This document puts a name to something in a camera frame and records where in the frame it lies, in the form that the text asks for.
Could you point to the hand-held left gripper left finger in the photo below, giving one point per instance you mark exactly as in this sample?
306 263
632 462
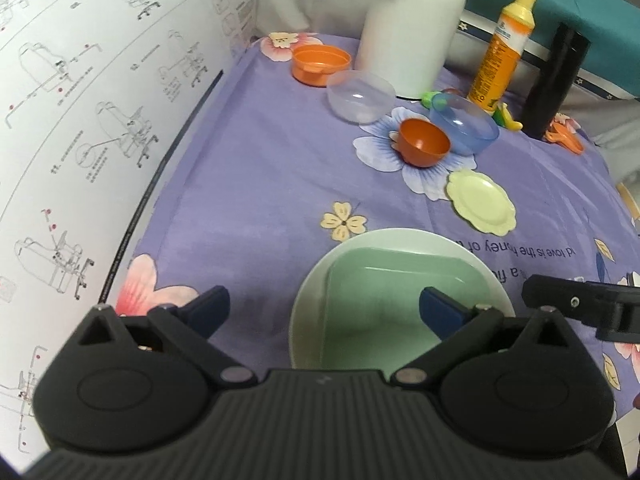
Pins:
210 308

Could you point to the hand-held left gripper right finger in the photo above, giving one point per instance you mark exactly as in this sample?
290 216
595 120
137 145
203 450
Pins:
440 313

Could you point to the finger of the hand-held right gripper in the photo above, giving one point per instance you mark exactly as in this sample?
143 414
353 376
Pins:
565 297

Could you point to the pale yellow scalloped plate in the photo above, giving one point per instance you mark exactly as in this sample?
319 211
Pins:
481 201

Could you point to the small dark orange bowl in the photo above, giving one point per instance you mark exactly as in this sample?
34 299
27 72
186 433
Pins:
424 142

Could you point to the blue transparent bowl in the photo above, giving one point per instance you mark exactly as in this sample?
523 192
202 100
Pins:
472 127

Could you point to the clear plastic bowl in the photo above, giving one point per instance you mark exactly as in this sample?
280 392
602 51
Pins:
360 97

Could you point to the purple floral tablecloth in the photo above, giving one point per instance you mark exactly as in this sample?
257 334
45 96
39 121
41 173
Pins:
250 160

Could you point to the orange toy pan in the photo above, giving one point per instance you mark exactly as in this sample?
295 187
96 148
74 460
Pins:
565 139

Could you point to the yellow toy fruit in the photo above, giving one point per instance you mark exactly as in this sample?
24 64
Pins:
510 119

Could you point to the dark green toy vegetable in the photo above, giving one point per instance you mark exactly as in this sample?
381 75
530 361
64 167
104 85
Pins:
497 112

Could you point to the black cylindrical bottle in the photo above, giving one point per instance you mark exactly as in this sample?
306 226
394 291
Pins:
555 85

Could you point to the light green toy piece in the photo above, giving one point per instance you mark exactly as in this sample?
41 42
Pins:
429 98

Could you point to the white printed instruction sheet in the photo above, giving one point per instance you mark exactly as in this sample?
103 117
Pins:
75 135

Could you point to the yellow orange plastic bottle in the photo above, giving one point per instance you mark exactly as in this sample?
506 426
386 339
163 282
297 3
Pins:
500 55

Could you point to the orange lipped bowl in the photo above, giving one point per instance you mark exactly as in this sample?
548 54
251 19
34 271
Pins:
320 62

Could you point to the white thermos jug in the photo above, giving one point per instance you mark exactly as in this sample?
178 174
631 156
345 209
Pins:
410 25

